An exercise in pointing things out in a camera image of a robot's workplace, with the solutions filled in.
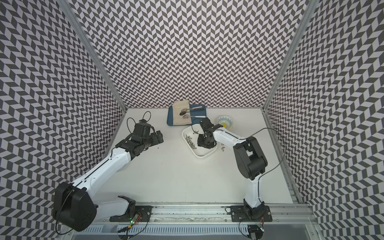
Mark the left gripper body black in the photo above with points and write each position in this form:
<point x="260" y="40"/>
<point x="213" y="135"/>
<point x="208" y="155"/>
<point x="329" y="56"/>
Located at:
<point x="152" y="140"/>

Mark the pile of wing nuts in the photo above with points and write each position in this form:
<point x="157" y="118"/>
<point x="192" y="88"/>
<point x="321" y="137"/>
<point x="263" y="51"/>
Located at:
<point x="191" y="141"/>

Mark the metal spoon white handle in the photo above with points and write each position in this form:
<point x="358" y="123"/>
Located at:
<point x="189" y="117"/>

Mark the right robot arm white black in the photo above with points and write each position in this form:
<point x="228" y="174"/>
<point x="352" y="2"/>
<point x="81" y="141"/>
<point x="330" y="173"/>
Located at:
<point x="250" y="160"/>

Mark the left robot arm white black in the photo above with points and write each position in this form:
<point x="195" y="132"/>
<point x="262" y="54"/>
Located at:
<point x="74" y="203"/>

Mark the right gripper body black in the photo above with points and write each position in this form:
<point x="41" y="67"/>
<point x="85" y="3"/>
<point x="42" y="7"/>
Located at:
<point x="204" y="141"/>

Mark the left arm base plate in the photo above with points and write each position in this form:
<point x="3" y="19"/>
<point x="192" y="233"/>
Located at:
<point x="144" y="211"/>

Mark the aluminium front rail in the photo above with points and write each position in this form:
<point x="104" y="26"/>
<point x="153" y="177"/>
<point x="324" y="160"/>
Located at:
<point x="220" y="213"/>

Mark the blue tray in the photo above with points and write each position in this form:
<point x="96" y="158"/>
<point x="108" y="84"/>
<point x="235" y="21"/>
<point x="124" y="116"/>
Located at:
<point x="197" y="112"/>

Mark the white storage box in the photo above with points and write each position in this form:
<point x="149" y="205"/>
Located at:
<point x="199" y="152"/>

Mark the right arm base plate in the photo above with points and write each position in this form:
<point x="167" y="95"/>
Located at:
<point x="243" y="214"/>

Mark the patterned small bowl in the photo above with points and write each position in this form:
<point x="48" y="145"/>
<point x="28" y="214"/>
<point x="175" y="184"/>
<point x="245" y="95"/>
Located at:
<point x="226" y="121"/>

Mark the metal spoon dark bowl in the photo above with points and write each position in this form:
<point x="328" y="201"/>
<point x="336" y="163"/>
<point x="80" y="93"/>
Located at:
<point x="185" y="111"/>

